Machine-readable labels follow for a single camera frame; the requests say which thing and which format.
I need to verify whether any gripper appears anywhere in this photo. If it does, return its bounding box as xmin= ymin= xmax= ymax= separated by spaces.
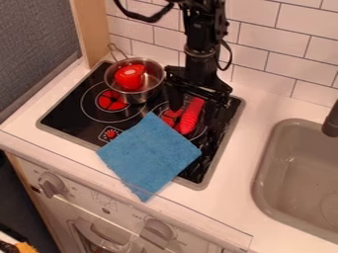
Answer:
xmin=162 ymin=64 xmax=234 ymax=131

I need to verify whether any red fork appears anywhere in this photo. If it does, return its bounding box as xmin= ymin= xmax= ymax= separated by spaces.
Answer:
xmin=162 ymin=96 xmax=207 ymax=136

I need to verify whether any blue cloth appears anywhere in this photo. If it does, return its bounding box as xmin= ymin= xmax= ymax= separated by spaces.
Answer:
xmin=95 ymin=112 xmax=204 ymax=203

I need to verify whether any toy stove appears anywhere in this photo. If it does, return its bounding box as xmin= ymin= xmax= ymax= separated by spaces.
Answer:
xmin=36 ymin=59 xmax=247 ymax=192

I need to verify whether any silver pot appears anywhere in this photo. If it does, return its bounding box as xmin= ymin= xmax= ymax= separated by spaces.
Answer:
xmin=103 ymin=42 xmax=167 ymax=105

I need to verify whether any red toy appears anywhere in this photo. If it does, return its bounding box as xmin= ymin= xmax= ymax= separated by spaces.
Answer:
xmin=113 ymin=63 xmax=147 ymax=92

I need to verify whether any toy sink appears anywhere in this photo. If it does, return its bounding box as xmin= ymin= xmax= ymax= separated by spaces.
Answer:
xmin=250 ymin=118 xmax=338 ymax=245

